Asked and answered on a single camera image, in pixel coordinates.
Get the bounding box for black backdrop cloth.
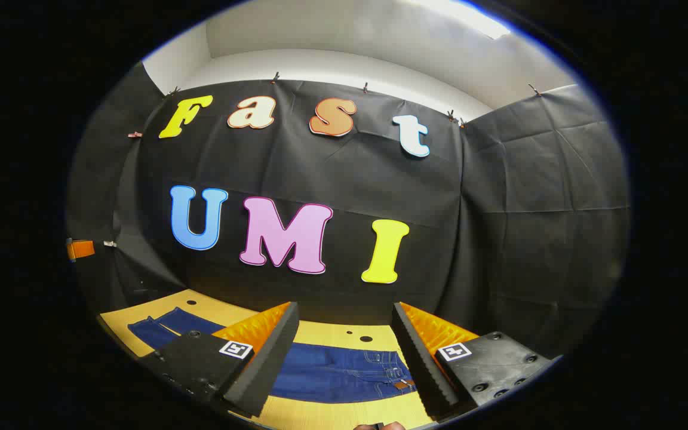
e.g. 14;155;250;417
64;60;631;359

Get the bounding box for blue jeans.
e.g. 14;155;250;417
127;307;418;404

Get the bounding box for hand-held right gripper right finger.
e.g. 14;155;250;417
391;302;563;421

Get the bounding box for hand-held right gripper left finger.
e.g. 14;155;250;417
140;302;300;418

